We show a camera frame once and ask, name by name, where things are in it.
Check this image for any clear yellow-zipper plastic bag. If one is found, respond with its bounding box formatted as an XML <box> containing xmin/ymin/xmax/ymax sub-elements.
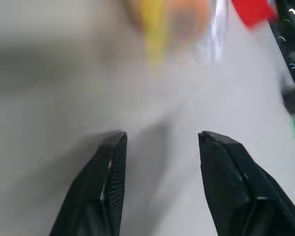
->
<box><xmin>122</xmin><ymin>0</ymin><xmax>233</xmax><ymax>65</ymax></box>

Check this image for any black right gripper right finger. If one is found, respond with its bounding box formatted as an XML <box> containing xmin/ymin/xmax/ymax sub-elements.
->
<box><xmin>198</xmin><ymin>130</ymin><xmax>295</xmax><ymax>236</ymax></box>

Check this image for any red flat object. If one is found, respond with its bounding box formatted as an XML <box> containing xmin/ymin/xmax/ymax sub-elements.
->
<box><xmin>230</xmin><ymin>0</ymin><xmax>279</xmax><ymax>30</ymax></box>

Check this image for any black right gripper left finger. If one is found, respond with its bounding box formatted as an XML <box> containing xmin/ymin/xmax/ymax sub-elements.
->
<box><xmin>50</xmin><ymin>130</ymin><xmax>128</xmax><ymax>236</ymax></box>

